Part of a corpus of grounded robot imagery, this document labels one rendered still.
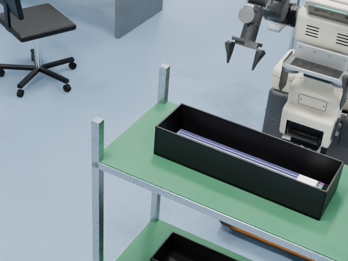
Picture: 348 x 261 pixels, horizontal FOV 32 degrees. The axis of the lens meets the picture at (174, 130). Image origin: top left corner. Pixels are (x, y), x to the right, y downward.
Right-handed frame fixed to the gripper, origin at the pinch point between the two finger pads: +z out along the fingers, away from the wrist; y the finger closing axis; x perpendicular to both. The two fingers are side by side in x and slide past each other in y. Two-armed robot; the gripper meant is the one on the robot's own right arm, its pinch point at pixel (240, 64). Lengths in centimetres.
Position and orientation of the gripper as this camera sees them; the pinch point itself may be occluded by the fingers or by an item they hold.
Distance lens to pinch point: 225.0
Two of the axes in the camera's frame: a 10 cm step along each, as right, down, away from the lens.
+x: 3.8, -0.7, 9.2
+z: -2.6, 9.5, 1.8
